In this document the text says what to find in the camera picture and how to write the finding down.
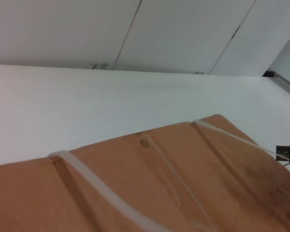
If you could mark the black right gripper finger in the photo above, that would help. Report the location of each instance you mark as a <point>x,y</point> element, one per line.
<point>284,151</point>

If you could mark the aluminium frame rail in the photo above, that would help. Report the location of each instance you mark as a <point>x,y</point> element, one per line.
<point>285,82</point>

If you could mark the brown cardboard box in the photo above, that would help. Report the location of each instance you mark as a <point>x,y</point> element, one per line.
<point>135,188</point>

